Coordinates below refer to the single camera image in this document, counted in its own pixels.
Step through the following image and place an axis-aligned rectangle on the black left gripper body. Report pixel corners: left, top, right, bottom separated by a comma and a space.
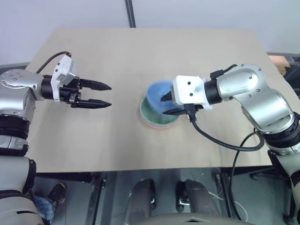
59, 76, 82, 108

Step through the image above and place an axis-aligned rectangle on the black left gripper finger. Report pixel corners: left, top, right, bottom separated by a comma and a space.
79, 78, 112, 92
78, 98, 113, 109

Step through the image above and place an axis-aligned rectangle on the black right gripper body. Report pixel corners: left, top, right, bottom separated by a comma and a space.
180, 104, 204, 116

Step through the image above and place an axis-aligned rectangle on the blue bowl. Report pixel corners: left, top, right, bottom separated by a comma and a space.
146, 79, 185, 116

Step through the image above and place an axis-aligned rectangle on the green bowl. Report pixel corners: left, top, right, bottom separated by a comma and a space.
140, 97, 180, 125

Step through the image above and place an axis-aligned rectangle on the black vertical pole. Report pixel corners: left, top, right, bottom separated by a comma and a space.
124, 0, 137, 28

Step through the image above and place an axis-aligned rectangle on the grey metal table leg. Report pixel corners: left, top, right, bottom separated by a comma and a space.
84, 172, 108, 225
211, 167, 235, 219

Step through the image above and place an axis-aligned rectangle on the dark rounded robot leg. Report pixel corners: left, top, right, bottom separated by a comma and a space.
123, 178, 156, 225
176, 179, 222, 225

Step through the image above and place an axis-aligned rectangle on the black shoe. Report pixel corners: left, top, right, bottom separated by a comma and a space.
47, 182, 68, 208

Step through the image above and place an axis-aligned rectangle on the black chair base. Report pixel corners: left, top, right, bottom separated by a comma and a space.
249, 166, 288, 181

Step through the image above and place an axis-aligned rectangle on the grey robot torso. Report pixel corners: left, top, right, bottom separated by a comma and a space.
140, 212, 255, 225

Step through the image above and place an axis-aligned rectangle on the blue jeans leg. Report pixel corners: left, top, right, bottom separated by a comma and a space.
34, 196, 57, 222

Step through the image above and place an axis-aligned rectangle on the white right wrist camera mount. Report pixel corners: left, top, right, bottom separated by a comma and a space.
172, 75, 214, 111

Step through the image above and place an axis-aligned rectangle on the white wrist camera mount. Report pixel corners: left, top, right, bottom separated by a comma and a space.
51, 55, 80, 103
172, 75, 214, 111

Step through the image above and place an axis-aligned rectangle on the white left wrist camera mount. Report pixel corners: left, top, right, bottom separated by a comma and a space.
51, 55, 80, 103

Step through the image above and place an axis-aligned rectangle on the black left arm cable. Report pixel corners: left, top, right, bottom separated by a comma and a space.
35, 51, 72, 74

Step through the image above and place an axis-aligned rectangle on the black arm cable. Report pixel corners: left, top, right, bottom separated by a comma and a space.
35, 51, 72, 74
186, 109, 265, 222

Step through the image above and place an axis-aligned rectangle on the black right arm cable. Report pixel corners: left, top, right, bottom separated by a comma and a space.
186, 109, 265, 222

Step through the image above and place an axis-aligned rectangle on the white floor cable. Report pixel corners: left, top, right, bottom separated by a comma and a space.
208, 191, 249, 221

